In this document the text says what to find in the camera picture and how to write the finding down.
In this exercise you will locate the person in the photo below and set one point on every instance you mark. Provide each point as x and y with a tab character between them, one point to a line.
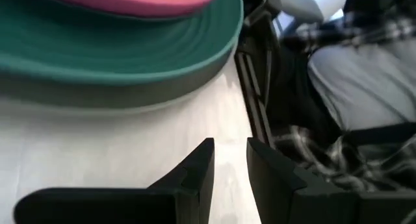
364	84

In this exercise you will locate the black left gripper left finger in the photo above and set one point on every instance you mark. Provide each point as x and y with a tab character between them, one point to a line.
191	188

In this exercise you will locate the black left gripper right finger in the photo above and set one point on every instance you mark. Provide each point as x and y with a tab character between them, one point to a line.
276	191

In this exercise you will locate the green plastic plate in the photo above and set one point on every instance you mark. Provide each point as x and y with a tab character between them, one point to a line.
130	45

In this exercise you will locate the black table edge frame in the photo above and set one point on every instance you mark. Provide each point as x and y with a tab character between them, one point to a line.
255	71

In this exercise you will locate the pink plastic plate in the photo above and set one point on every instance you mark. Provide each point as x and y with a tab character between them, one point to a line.
136	1

